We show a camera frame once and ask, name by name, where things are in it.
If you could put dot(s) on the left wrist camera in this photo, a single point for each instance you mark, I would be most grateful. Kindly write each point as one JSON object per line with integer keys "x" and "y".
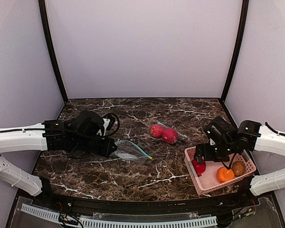
{"x": 109, "y": 120}

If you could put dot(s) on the brown kiwi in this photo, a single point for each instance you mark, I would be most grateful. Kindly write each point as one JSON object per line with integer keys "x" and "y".
{"x": 238, "y": 168}

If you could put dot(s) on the left black frame post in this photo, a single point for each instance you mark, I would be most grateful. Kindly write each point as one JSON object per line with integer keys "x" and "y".
{"x": 50, "y": 49}

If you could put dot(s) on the white slotted cable duct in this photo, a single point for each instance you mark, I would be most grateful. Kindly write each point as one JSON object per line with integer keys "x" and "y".
{"x": 105, "y": 220}

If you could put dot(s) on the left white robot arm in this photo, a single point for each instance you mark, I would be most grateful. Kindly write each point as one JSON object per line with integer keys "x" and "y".
{"x": 88, "y": 132}

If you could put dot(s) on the orange tangerine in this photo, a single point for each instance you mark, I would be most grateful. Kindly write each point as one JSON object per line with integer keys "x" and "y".
{"x": 224, "y": 175}

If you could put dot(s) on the pink plastic basket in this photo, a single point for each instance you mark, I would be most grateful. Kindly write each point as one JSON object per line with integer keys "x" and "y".
{"x": 211, "y": 176}

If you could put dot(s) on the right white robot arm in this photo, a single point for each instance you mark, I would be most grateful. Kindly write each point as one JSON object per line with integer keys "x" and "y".
{"x": 225, "y": 139}

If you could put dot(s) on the clear zip bag blue zipper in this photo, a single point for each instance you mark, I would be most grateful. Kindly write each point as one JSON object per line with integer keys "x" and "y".
{"x": 181, "y": 137}

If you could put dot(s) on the red strawberry fruit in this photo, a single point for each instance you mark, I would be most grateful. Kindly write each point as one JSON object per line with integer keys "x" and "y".
{"x": 199, "y": 167}

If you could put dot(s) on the black frame post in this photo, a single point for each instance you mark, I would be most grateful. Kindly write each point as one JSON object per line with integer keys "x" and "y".
{"x": 236, "y": 51}
{"x": 50, "y": 49}

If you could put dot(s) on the black front table rail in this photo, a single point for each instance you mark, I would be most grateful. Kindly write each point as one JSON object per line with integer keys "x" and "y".
{"x": 209, "y": 205}

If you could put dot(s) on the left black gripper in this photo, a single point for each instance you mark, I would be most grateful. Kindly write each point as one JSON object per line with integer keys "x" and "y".
{"x": 107, "y": 147}

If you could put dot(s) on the red tomato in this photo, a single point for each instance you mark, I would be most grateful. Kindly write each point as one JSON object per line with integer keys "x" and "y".
{"x": 169, "y": 135}

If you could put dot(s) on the right black frame post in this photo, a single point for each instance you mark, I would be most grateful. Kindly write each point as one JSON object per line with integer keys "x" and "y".
{"x": 236, "y": 51}

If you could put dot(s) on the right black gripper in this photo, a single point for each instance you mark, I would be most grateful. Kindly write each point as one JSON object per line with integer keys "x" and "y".
{"x": 200, "y": 152}

